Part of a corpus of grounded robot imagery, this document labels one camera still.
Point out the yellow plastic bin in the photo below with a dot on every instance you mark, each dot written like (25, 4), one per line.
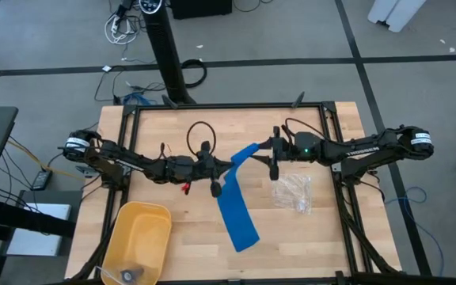
(139, 237)

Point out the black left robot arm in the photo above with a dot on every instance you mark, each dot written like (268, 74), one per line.
(133, 160)

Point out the black clamp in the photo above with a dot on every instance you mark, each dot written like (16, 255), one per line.
(298, 99)
(169, 101)

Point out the clear packet with black item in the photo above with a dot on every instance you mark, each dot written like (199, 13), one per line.
(128, 274)

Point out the black aluminium table frame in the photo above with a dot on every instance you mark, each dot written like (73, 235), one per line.
(228, 105)

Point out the white plastic object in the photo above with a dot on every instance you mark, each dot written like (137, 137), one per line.
(396, 12)

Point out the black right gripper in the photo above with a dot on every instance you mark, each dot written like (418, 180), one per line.
(285, 149)

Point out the white box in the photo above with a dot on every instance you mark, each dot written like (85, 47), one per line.
(34, 241)

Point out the black cabinet box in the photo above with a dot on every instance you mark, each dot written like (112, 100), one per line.
(200, 8)

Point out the black power adapter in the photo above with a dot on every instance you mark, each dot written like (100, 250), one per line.
(42, 180)

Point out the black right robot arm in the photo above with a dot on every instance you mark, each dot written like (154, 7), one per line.
(370, 150)

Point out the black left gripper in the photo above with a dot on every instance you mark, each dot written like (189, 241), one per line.
(204, 168)

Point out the red connector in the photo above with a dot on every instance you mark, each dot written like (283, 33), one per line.
(186, 188)

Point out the blue elastic bandage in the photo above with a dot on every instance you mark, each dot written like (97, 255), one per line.
(236, 213)

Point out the clear plastic bag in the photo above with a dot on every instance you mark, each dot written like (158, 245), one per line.
(291, 194)

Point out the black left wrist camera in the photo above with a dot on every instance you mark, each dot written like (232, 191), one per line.
(181, 163)

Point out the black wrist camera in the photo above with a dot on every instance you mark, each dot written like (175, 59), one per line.
(308, 145)
(181, 163)

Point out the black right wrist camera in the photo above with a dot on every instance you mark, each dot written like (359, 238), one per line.
(308, 145)

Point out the black desk crossbar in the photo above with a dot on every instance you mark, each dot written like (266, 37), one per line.
(22, 219)

